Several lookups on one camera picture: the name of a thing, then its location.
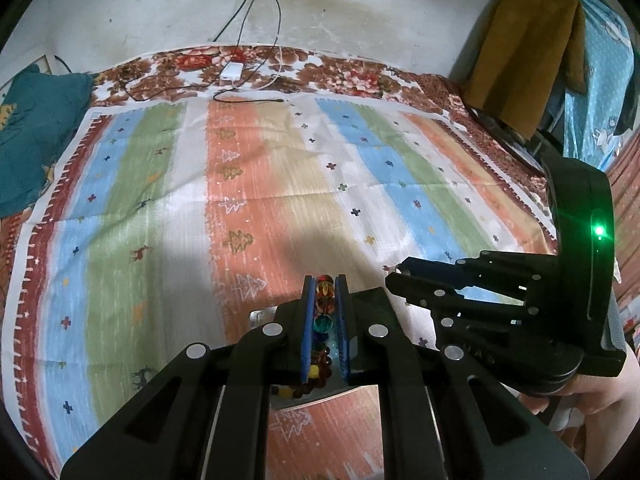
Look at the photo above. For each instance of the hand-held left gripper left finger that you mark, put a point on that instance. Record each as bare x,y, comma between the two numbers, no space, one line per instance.
310,320

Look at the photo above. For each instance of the light blue printed cloth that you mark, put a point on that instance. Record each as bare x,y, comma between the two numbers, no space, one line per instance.
600,85

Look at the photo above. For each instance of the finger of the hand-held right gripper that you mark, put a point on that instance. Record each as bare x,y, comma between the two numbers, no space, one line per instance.
425,292
510,270

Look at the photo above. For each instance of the person's right hand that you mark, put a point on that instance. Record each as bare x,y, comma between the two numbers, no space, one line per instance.
602,392

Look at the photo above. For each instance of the teal pillow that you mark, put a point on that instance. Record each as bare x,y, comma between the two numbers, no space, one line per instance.
35,125

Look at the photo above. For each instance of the red patterned cloth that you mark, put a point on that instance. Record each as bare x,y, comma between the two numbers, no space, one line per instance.
627,200

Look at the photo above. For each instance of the black chair frame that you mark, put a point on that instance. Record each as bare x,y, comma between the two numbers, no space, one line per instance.
540,145

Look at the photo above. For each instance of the mustard hanging cloth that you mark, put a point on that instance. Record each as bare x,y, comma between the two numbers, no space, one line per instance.
525,50

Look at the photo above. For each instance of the brown floral bedsheet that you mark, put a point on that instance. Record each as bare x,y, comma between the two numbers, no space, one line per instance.
350,75

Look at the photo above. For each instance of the white charger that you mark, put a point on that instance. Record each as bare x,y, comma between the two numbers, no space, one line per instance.
234,72

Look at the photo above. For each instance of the striped printed mat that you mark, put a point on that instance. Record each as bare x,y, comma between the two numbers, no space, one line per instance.
150,210

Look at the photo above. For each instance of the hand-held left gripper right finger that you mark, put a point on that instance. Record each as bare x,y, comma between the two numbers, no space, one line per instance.
342,320

